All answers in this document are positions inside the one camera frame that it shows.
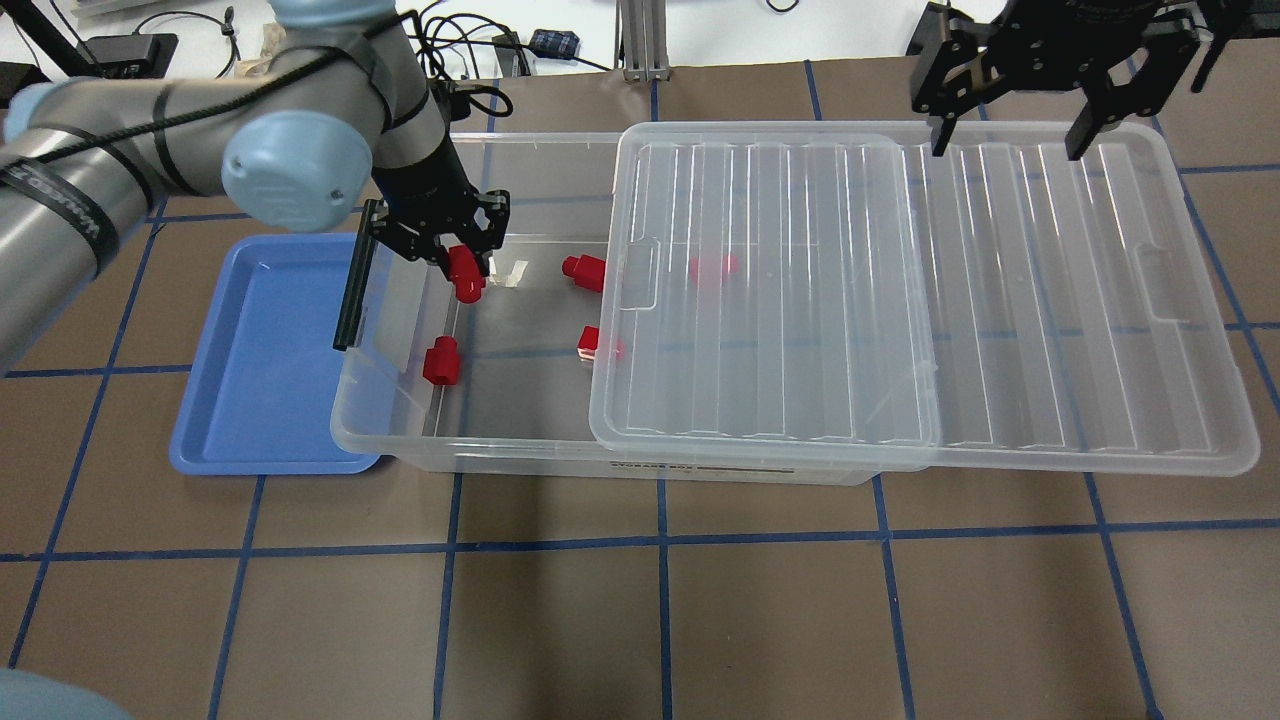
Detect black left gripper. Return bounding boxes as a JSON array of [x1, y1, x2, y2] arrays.
[[362, 184, 511, 281]]

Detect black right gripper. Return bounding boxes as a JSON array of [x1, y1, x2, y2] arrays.
[[910, 1, 1201, 161]]

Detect red block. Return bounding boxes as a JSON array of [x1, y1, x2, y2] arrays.
[[421, 334, 462, 387], [687, 252, 741, 290], [561, 254, 607, 293], [447, 243, 486, 304], [577, 325, 625, 363]]

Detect clear plastic box lid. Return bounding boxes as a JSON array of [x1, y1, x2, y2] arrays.
[[588, 120, 1261, 477]]

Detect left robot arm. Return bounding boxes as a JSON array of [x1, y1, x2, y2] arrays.
[[1, 1, 511, 372]]

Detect clear plastic storage box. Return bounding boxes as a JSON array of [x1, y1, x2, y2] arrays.
[[330, 132, 874, 486]]

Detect blue plastic tray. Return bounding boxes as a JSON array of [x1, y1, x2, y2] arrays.
[[169, 233, 378, 477]]

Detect black power adapter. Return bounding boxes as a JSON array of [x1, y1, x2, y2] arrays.
[[78, 33, 179, 79]]

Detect black box latch handle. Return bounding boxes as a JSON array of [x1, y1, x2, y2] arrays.
[[332, 231, 376, 352]]

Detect aluminium frame post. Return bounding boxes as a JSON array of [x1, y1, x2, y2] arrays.
[[614, 0, 672, 83]]

